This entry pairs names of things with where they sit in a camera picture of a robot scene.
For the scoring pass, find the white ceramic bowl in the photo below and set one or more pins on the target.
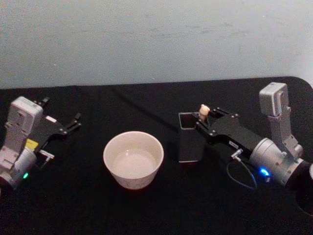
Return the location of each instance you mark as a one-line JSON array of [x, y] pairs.
[[133, 161]]

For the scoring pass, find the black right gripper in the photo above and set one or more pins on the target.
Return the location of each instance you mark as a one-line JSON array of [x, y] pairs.
[[232, 133]]

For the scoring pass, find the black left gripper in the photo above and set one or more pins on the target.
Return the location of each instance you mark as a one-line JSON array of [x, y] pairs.
[[47, 128]]

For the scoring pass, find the black rectangular holder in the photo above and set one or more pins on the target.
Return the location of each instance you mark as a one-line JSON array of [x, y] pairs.
[[189, 147]]

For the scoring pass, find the small cream figurine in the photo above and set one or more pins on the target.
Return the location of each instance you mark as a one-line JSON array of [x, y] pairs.
[[203, 110]]

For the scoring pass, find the black table cloth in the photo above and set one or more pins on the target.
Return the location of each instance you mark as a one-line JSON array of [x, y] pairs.
[[156, 213]]

